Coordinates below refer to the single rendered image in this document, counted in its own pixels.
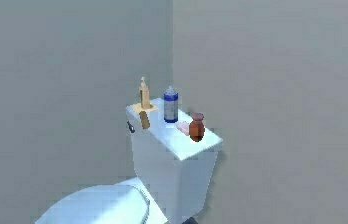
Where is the blue and white spray can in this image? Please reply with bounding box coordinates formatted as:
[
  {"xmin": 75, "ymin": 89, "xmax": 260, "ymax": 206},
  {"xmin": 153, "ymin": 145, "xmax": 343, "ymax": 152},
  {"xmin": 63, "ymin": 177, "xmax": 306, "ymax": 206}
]
[{"xmin": 163, "ymin": 85, "xmax": 179, "ymax": 124}]

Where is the pink soap bar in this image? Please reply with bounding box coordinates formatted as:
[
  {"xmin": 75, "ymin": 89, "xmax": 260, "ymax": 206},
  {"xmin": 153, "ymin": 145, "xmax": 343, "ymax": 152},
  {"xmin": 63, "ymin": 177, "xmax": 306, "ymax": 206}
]
[{"xmin": 176, "ymin": 121, "xmax": 191, "ymax": 137}]

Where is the brown round vase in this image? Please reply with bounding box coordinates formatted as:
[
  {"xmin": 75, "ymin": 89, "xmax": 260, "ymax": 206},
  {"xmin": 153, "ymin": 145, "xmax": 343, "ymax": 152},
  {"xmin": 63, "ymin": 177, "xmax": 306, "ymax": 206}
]
[{"xmin": 188, "ymin": 112, "xmax": 206, "ymax": 143}]

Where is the tan candle on holder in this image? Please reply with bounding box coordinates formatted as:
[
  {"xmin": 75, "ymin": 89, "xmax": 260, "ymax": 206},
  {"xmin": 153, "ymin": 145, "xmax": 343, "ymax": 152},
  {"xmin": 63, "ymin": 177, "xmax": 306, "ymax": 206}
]
[{"xmin": 130, "ymin": 76, "xmax": 160, "ymax": 130}]

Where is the white toilet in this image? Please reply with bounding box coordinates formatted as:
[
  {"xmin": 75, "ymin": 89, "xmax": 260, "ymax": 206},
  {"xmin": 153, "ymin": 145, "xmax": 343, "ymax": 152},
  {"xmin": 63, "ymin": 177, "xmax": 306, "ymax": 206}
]
[{"xmin": 35, "ymin": 97, "xmax": 224, "ymax": 224}]

